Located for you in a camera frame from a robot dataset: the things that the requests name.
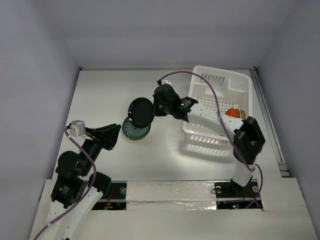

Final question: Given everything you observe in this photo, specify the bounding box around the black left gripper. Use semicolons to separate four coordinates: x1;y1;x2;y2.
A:
80;122;122;175

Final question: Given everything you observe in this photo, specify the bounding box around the blue patterned plate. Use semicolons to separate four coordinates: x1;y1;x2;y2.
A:
122;117;151;138

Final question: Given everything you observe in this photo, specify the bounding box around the yellow patterned plate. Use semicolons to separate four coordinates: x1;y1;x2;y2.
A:
124;135;146;141

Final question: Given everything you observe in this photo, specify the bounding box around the black plate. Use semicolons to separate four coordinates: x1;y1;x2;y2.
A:
127;97;154;128

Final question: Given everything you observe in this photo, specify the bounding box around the white plastic dish rack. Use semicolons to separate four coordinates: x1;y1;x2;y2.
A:
182;65;252;145

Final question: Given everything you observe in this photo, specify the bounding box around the orange plate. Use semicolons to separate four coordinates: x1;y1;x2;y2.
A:
225;107;241;118

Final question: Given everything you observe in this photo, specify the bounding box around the tan plate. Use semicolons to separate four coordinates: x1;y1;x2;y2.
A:
239;109;248;120

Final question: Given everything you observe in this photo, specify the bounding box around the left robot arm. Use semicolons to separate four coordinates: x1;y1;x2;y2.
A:
39;120;121;240

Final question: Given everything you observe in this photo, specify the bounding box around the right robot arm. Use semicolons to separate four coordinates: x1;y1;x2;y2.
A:
153;83;266;196

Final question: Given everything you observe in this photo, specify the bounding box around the silver foil strip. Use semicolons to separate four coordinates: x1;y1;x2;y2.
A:
125;180;217;211

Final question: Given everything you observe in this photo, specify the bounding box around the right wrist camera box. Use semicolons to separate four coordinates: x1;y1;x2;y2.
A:
157;79;172;86

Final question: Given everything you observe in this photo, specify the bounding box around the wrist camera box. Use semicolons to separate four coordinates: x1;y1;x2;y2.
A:
157;79;172;86
65;120;86;138

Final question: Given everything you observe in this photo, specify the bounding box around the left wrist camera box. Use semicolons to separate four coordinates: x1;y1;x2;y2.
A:
65;120;86;138

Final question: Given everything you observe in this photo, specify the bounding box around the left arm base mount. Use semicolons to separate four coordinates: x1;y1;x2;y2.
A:
92;181;127;211

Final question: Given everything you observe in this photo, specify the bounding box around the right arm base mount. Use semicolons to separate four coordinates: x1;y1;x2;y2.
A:
211;180;263;210

